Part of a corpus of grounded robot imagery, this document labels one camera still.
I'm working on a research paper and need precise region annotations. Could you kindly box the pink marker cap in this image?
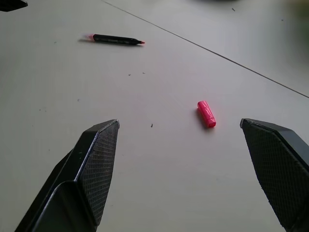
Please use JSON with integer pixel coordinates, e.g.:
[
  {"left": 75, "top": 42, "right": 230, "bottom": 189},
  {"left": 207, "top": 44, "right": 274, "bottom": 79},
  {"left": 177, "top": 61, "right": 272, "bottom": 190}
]
[{"left": 197, "top": 100, "right": 217, "bottom": 129}]

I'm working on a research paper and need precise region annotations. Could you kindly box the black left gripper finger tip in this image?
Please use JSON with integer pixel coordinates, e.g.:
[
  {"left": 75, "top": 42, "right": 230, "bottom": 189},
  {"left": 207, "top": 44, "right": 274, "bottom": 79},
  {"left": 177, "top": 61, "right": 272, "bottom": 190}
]
[{"left": 0, "top": 0, "right": 28, "bottom": 13}]

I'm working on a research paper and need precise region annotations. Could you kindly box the black pink-tipped marker pen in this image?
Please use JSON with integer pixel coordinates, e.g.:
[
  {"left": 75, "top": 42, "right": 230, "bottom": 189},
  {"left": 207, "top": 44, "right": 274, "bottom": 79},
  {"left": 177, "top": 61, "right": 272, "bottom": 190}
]
[{"left": 81, "top": 33, "right": 146, "bottom": 46}]

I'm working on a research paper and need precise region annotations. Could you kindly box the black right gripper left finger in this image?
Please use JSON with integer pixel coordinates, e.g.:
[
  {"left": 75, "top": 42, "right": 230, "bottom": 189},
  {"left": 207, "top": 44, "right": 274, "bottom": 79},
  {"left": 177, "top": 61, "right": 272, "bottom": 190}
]
[{"left": 14, "top": 119, "right": 121, "bottom": 232}]

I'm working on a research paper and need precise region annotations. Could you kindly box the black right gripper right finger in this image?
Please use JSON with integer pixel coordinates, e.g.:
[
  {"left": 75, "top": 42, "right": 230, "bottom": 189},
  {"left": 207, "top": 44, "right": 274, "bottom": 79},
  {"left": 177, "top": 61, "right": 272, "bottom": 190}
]
[{"left": 239, "top": 118, "right": 309, "bottom": 232}]

